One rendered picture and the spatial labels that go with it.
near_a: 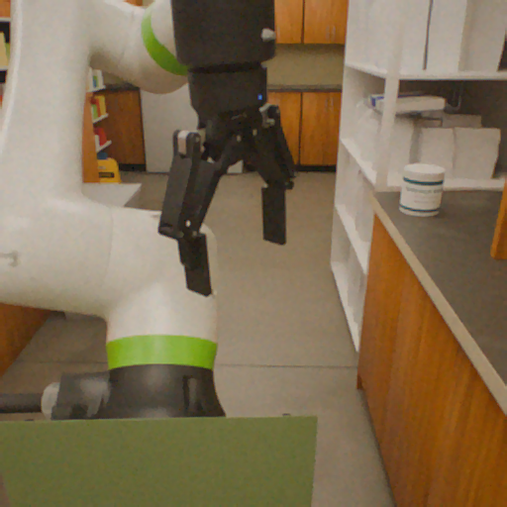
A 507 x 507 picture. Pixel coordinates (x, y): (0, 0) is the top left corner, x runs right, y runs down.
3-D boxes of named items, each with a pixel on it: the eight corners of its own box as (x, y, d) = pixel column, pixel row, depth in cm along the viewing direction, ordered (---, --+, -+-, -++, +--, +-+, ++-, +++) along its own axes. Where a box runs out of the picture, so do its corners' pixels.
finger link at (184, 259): (193, 218, 47) (170, 230, 45) (199, 264, 49) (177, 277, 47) (182, 215, 47) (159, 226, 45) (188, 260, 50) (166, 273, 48)
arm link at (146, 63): (102, 87, 83) (115, 21, 85) (171, 112, 90) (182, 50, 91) (139, 46, 68) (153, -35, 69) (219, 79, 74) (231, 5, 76)
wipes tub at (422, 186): (432, 205, 175) (438, 162, 169) (444, 217, 163) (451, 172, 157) (394, 204, 175) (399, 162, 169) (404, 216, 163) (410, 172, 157)
